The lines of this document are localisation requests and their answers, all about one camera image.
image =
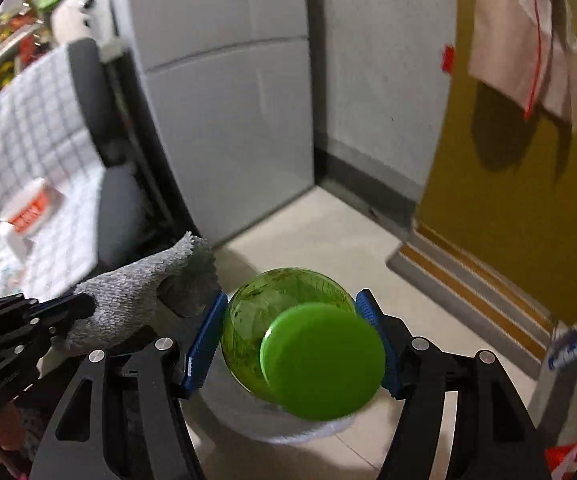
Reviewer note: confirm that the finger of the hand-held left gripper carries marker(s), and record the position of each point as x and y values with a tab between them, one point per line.
66	310

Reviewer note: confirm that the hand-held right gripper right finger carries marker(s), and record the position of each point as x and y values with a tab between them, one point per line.
391	370

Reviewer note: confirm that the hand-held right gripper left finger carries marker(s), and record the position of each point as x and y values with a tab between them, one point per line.
203	347

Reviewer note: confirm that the grey knit cloth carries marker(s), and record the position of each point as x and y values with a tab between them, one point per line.
133	295

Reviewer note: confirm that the green plastic bottle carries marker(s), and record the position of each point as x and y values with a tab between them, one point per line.
313	365

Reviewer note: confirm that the white round bin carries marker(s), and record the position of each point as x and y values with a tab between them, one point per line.
268	426

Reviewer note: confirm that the white orange instant noodle bowl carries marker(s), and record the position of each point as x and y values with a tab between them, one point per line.
31	210

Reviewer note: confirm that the striped door threshold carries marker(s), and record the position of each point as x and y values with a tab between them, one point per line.
468	290

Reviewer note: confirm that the white checkered blanket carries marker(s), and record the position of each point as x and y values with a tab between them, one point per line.
28	125

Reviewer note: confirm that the red white wrapper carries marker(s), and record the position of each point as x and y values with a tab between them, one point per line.
563	460

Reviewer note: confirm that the yellow door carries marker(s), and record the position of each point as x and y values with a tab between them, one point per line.
493	200

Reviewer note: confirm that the grey cabinet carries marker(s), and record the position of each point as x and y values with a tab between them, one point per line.
228	110

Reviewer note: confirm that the cluttered shelf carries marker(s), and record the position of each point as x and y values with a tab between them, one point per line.
8	45

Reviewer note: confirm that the white round appliance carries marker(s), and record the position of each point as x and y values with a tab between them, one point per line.
81	15

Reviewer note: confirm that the red door sticker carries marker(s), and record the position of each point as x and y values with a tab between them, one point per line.
448	59

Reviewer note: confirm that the pale hanging cloth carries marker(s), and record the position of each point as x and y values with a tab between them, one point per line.
503	35

